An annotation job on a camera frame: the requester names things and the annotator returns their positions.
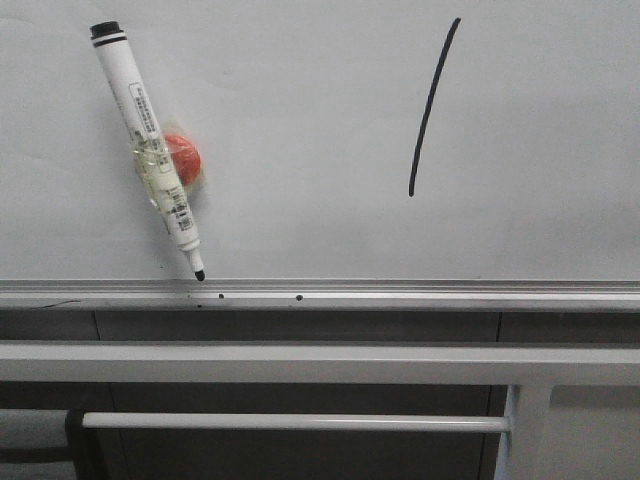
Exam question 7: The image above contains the white round metal rod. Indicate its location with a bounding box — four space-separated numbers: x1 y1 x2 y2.
82 412 511 433

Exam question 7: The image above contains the white metal stand crossbeam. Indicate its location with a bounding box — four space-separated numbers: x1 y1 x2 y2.
1 341 639 479

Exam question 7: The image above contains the white marker with red magnet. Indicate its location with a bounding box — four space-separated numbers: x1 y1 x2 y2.
90 21 205 282

